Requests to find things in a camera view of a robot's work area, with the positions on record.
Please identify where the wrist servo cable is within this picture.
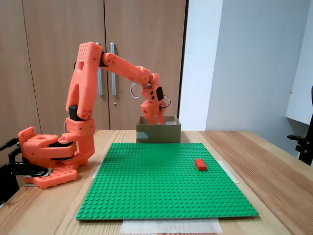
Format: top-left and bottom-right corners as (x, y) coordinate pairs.
(130, 82), (144, 99)

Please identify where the gripper servo cable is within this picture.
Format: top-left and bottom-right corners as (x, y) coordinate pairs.
(160, 94), (172, 109)

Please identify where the metal cabinet handle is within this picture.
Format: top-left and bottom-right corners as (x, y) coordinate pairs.
(95, 42), (103, 96)
(110, 42), (117, 96)

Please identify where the cardboard box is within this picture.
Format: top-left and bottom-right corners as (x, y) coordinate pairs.
(136, 115), (182, 143)

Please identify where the green lego baseplate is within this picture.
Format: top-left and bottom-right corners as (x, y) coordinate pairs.
(75, 142), (259, 221)

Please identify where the red lego block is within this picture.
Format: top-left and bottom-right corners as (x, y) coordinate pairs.
(194, 158), (208, 172)

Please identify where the black stand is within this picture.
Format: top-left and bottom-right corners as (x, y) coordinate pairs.
(287, 85), (313, 167)

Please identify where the masking tape strip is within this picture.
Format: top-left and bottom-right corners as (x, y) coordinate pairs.
(91, 160), (105, 179)
(121, 218), (223, 234)
(217, 161), (240, 184)

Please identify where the black cable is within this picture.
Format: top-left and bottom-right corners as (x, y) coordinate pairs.
(0, 138), (24, 164)

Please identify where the wooden cabinet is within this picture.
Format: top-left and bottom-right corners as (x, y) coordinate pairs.
(0, 0), (189, 147)

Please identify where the black table clamp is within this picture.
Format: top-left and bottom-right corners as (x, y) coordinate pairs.
(0, 161), (49, 206)

